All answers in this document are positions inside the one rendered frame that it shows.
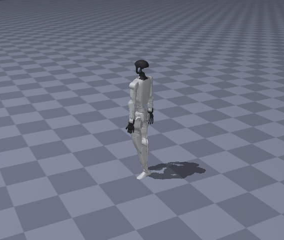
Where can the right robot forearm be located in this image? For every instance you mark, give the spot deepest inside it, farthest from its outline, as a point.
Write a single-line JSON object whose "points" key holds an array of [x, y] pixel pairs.
{"points": [[150, 104]]}

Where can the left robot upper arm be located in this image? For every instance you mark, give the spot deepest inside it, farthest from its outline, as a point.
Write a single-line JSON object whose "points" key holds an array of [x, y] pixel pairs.
{"points": [[133, 86]]}

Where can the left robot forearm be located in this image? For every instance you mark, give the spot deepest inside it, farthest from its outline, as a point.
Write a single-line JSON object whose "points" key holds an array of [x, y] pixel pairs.
{"points": [[131, 111]]}

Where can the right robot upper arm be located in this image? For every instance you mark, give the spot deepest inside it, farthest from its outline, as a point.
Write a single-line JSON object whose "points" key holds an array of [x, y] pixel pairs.
{"points": [[151, 87]]}

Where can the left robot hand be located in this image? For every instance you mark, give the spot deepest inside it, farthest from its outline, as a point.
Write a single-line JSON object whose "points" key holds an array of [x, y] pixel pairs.
{"points": [[130, 127]]}

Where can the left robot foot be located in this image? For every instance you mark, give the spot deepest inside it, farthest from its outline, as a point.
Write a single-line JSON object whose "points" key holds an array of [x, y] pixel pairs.
{"points": [[143, 175]]}

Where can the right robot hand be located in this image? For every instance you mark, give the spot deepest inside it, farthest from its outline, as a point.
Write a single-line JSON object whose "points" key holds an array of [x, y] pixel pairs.
{"points": [[151, 117]]}

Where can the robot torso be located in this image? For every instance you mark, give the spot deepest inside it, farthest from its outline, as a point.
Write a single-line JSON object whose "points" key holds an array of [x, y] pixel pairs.
{"points": [[142, 97]]}

